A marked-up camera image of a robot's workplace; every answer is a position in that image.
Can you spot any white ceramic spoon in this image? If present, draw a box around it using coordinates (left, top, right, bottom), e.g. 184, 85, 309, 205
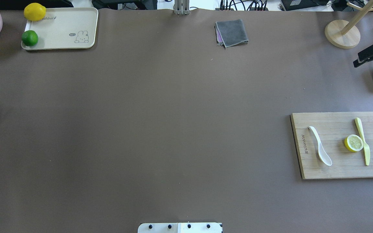
308, 126, 333, 166

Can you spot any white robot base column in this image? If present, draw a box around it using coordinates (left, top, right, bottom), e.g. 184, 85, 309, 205
137, 222, 223, 233

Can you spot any wooden cup tree stand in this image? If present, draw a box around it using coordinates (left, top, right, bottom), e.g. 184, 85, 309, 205
324, 0, 373, 49

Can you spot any bamboo cutting board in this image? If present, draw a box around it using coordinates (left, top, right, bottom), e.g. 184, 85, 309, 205
290, 112, 373, 179

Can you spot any lemon half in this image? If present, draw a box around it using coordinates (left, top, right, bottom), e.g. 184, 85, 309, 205
344, 134, 364, 152

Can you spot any yellow plastic knife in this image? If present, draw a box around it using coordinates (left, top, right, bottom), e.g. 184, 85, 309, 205
354, 117, 371, 166

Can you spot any grey folded cloth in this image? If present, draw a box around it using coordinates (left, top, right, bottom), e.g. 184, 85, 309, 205
215, 19, 249, 48

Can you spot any cream serving tray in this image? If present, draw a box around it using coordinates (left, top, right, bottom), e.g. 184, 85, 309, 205
21, 7, 99, 50

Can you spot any yellow lemon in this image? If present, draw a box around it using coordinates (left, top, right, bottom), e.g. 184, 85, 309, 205
23, 3, 46, 22

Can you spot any green lime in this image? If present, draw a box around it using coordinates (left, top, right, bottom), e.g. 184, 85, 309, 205
22, 30, 39, 46

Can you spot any aluminium frame post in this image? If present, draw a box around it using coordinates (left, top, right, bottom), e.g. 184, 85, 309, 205
174, 0, 190, 15

